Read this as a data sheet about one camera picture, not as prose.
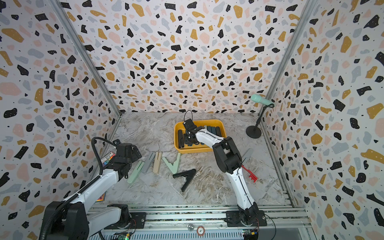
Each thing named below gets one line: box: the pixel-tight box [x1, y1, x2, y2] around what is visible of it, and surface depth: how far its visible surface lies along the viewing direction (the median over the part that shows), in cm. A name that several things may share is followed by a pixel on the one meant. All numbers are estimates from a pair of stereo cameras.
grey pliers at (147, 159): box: [141, 152, 156, 173], surface depth 94 cm
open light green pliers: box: [162, 152, 181, 174], surface depth 94 cm
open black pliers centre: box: [172, 168, 197, 192], surface depth 89 cm
